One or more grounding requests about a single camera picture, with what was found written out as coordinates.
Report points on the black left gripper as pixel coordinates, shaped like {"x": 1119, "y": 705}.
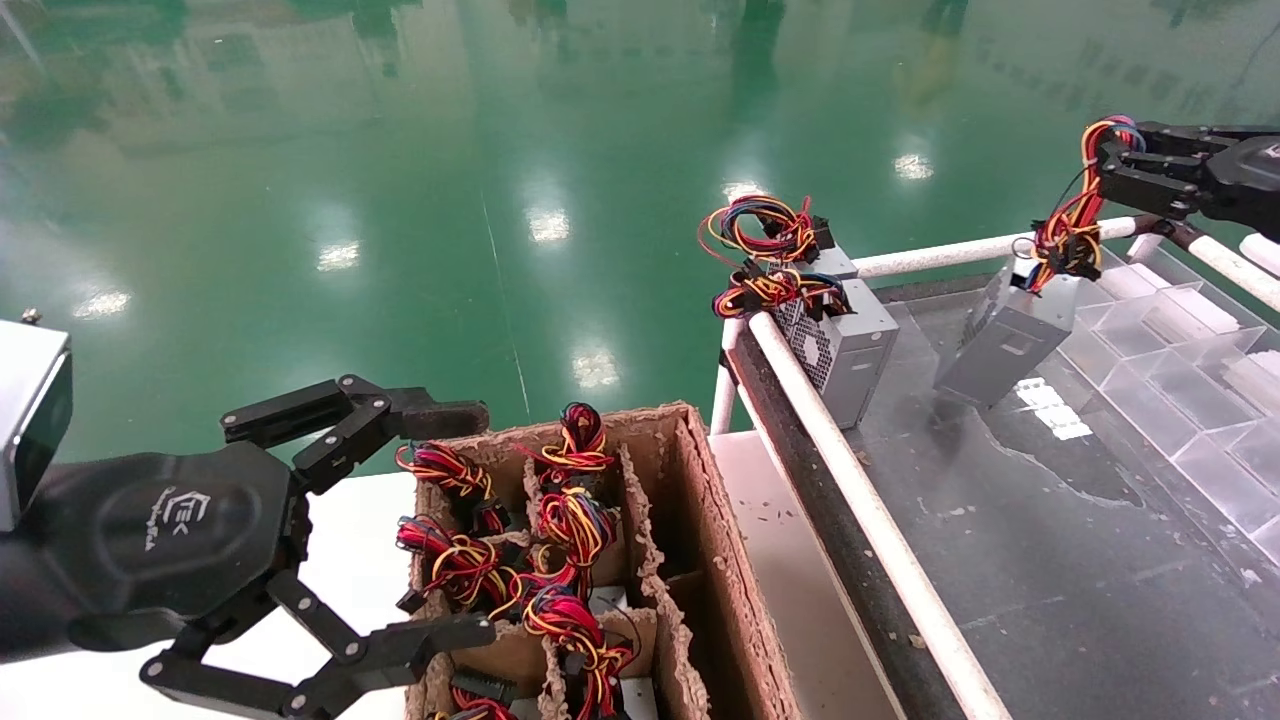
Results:
{"x": 150, "y": 540}

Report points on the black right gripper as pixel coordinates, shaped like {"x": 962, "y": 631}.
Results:
{"x": 1250, "y": 180}

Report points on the black pipe joint connector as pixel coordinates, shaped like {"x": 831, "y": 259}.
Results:
{"x": 1180, "y": 235}

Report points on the white block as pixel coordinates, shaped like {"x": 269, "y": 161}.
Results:
{"x": 1195, "y": 312}
{"x": 1135, "y": 283}
{"x": 1258, "y": 380}

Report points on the white rounded object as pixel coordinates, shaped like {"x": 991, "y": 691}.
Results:
{"x": 1265, "y": 255}

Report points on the clear acrylic compartment organizer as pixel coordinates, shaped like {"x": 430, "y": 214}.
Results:
{"x": 1180, "y": 400}

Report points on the white paper label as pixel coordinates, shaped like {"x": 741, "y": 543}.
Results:
{"x": 1045, "y": 410}

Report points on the brown cardboard divider box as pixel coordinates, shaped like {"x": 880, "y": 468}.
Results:
{"x": 705, "y": 500}

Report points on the short white frame pipe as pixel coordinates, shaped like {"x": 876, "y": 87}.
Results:
{"x": 725, "y": 390}

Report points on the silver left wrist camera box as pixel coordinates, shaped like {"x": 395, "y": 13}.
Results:
{"x": 25, "y": 420}

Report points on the long white frame pipe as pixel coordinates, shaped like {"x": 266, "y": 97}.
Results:
{"x": 850, "y": 480}

